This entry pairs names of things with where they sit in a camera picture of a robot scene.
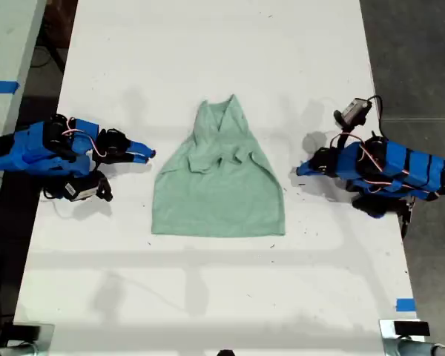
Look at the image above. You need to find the grey metal pipe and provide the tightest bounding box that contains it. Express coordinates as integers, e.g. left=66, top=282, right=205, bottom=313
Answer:
left=383, top=338, right=445, bottom=356
left=0, top=343, right=35, bottom=356

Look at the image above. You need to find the white side table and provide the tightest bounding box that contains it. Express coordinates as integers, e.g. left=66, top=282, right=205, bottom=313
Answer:
left=0, top=0, right=47, bottom=233

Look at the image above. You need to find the metal bracket plate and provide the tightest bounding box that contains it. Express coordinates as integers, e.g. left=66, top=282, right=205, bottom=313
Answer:
left=6, top=322, right=56, bottom=349
left=378, top=318, right=432, bottom=340

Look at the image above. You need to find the short blue tape piece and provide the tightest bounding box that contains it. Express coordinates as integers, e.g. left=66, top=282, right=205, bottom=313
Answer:
left=395, top=297, right=417, bottom=312

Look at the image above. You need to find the pale green T-shirt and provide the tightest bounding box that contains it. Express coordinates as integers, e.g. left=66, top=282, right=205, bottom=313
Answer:
left=150, top=93, right=286, bottom=238

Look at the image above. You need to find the gripper camera stalk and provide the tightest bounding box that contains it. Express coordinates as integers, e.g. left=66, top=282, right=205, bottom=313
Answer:
left=95, top=173, right=113, bottom=202
left=337, top=124, right=357, bottom=150

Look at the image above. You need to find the black camera cable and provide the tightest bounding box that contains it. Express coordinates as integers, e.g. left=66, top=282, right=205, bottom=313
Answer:
left=367, top=95, right=386, bottom=139

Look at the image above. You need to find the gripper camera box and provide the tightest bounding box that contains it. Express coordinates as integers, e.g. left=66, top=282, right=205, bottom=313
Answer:
left=43, top=177, right=99, bottom=203
left=334, top=97, right=374, bottom=129

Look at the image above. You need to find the black table clamp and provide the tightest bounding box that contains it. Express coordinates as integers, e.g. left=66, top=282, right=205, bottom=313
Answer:
left=399, top=198, right=417, bottom=237

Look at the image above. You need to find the small black box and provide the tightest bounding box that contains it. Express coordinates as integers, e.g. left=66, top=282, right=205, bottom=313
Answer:
left=11, top=324, right=42, bottom=341
left=393, top=321, right=430, bottom=337

